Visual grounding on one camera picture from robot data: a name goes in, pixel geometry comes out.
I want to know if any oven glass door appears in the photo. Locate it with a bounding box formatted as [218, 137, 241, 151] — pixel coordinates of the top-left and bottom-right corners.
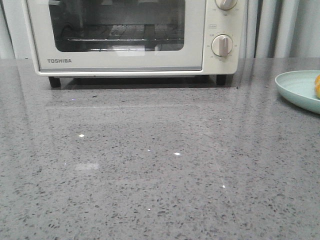
[24, 0, 206, 73]

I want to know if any golden croissant bread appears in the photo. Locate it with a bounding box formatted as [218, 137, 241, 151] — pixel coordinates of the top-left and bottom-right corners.
[314, 75, 320, 99]

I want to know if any lower cream oven knob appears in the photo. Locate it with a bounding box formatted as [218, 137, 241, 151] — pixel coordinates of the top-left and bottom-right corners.
[211, 34, 233, 57]

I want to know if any cream oven knob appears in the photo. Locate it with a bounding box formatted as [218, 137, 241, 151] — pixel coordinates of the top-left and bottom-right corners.
[211, 34, 233, 57]
[215, 0, 237, 11]

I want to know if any cream Toshiba toaster oven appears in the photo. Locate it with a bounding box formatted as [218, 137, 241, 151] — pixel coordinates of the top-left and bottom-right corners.
[21, 0, 245, 88]

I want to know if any upper cream oven knob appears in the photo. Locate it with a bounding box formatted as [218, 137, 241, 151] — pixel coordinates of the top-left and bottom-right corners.
[215, 0, 237, 11]

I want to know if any light green plate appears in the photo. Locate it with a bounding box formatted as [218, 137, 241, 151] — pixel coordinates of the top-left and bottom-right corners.
[275, 70, 320, 114]

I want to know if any grey window curtain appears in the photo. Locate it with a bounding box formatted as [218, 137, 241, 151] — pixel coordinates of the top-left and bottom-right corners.
[240, 0, 320, 59]

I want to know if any wire oven rack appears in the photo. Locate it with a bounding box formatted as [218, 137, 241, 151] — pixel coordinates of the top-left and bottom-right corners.
[62, 24, 185, 41]

